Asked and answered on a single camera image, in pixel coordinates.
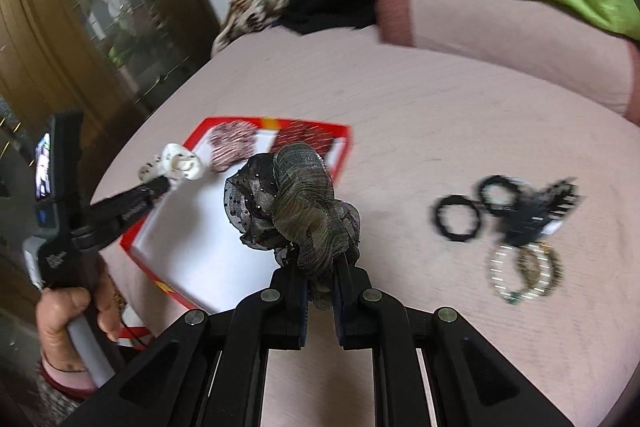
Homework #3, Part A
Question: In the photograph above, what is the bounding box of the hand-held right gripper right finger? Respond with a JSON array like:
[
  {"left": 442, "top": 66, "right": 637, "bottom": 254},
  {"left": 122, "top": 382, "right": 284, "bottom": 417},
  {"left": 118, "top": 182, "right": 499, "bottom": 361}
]
[{"left": 332, "top": 254, "right": 573, "bottom": 427}]

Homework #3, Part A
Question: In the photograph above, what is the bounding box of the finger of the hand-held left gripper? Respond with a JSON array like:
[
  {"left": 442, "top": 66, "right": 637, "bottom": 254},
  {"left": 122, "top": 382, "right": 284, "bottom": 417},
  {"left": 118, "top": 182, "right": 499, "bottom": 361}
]
[{"left": 82, "top": 179, "right": 173, "bottom": 254}]

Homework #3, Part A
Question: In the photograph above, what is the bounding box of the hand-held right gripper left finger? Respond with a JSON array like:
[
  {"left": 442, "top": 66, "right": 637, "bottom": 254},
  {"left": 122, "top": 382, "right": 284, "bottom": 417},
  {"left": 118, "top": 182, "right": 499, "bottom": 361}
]
[{"left": 60, "top": 264, "right": 311, "bottom": 427}]

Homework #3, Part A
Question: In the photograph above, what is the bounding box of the white dotted scrunchie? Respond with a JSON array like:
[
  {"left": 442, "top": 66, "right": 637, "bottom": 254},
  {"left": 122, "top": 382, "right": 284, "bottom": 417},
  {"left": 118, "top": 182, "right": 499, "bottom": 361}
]
[{"left": 137, "top": 142, "right": 208, "bottom": 188}]

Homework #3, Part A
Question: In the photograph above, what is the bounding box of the red cardboard box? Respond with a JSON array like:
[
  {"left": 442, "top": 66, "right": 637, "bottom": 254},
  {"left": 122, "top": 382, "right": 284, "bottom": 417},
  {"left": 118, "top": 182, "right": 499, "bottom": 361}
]
[{"left": 119, "top": 117, "right": 353, "bottom": 315}]

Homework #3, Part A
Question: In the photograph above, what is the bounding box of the dark olive sheer scrunchie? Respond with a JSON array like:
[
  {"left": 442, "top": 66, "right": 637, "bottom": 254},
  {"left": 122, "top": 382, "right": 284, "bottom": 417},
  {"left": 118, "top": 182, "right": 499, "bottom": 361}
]
[{"left": 223, "top": 143, "right": 362, "bottom": 312}]

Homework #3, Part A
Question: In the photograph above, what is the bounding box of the thin black braided bracelet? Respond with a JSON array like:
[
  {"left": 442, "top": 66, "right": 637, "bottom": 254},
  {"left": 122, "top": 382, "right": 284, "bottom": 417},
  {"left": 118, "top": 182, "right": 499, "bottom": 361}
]
[{"left": 431, "top": 194, "right": 483, "bottom": 243}]

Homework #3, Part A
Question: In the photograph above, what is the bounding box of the white pearl bracelet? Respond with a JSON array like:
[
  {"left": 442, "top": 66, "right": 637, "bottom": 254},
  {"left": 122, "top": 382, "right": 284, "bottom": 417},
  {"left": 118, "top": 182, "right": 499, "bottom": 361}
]
[{"left": 487, "top": 243, "right": 536, "bottom": 306}]

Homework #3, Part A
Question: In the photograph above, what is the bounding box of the black scalloped hair tie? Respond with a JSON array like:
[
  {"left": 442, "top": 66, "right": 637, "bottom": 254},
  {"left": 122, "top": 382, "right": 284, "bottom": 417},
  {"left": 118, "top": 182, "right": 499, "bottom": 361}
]
[{"left": 477, "top": 175, "right": 523, "bottom": 215}]

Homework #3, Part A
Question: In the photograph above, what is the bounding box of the black hair claw clip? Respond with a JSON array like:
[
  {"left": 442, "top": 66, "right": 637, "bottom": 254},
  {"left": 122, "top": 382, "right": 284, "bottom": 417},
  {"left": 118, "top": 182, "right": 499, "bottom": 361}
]
[{"left": 502, "top": 177, "right": 581, "bottom": 248}]

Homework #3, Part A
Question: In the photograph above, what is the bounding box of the gold bead bracelet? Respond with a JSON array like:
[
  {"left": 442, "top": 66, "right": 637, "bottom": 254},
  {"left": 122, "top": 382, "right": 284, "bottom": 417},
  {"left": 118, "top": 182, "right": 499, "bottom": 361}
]
[{"left": 517, "top": 243, "right": 563, "bottom": 298}]

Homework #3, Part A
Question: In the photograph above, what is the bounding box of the person's left forearm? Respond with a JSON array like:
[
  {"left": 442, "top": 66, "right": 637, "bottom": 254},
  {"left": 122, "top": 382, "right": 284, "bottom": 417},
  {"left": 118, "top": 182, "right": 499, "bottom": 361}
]
[{"left": 27, "top": 349, "right": 98, "bottom": 427}]

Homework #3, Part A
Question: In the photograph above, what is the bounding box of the person's left hand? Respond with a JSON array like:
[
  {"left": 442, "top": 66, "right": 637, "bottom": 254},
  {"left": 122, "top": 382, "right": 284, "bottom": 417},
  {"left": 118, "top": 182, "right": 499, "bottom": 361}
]
[{"left": 36, "top": 252, "right": 123, "bottom": 374}]

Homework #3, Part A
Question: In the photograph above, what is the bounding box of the pink striped scrunchie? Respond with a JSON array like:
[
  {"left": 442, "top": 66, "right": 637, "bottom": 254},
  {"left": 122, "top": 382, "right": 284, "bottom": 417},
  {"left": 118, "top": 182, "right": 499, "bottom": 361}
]
[{"left": 207, "top": 121, "right": 257, "bottom": 172}]

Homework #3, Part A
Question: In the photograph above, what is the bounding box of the red beaded scrunchie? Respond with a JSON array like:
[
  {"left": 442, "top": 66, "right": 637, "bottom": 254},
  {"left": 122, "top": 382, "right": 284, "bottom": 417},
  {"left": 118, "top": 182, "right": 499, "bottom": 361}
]
[{"left": 270, "top": 121, "right": 338, "bottom": 158}]

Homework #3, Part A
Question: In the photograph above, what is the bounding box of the wooden glass door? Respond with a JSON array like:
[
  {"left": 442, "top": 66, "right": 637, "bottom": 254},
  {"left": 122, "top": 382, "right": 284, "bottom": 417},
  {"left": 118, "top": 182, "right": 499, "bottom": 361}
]
[{"left": 0, "top": 0, "right": 221, "bottom": 208}]

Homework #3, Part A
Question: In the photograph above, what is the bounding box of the pink quilted mattress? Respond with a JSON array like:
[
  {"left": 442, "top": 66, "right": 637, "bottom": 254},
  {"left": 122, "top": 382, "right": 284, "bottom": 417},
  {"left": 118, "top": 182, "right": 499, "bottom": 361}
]
[{"left": 90, "top": 24, "right": 640, "bottom": 427}]

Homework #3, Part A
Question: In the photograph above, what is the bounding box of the pink bolster pillow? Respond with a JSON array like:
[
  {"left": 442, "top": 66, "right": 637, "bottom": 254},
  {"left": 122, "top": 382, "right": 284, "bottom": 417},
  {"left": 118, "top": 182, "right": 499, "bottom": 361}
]
[{"left": 375, "top": 0, "right": 640, "bottom": 128}]

